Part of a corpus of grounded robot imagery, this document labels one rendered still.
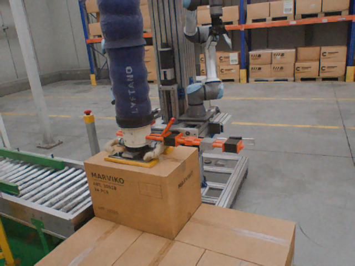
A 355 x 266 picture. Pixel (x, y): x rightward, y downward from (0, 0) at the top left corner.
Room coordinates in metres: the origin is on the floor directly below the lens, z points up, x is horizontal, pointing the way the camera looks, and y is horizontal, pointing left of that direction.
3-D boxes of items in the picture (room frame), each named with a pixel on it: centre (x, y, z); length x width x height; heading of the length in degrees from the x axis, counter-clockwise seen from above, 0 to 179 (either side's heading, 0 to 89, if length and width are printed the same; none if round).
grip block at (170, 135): (1.57, 0.02, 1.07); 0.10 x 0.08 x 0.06; 150
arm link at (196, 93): (2.12, -0.17, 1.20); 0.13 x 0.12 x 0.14; 90
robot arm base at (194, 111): (2.12, -0.16, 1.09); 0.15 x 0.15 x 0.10
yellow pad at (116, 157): (1.61, 0.29, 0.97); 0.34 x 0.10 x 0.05; 60
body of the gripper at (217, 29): (1.81, -0.29, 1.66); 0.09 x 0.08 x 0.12; 154
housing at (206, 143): (1.46, -0.16, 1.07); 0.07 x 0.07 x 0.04; 60
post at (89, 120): (2.60, 0.78, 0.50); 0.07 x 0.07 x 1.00; 59
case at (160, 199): (1.69, 0.23, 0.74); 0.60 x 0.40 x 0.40; 60
